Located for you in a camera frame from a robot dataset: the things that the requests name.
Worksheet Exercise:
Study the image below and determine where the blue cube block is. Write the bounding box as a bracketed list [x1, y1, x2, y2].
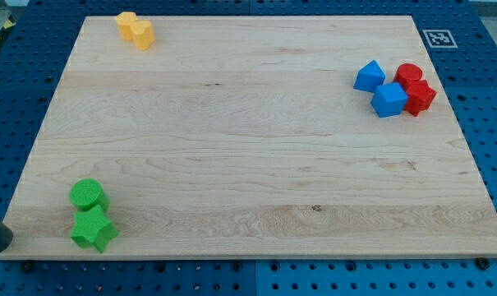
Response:
[370, 82, 408, 118]

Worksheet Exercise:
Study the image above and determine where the blue triangle block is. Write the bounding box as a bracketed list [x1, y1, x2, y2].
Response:
[353, 60, 385, 93]

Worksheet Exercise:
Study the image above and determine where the wooden board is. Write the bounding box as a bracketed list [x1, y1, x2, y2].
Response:
[0, 16, 497, 261]

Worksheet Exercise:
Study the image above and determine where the yellow heart block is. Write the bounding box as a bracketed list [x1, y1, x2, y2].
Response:
[130, 20, 155, 51]

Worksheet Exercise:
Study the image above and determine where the white fiducial marker tag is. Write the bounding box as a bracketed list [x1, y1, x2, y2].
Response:
[422, 29, 458, 49]

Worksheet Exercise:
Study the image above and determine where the red cylinder block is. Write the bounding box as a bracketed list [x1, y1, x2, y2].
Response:
[393, 63, 423, 89]

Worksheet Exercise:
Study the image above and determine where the green cylinder block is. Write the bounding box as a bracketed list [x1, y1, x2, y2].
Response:
[69, 178, 110, 211]

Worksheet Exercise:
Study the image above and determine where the yellow hexagon block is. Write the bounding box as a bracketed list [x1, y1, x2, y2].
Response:
[115, 12, 137, 41]

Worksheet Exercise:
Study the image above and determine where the green star block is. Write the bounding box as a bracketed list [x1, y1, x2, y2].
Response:
[70, 206, 119, 252]

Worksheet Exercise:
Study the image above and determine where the red star block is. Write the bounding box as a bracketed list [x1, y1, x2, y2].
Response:
[403, 80, 437, 117]

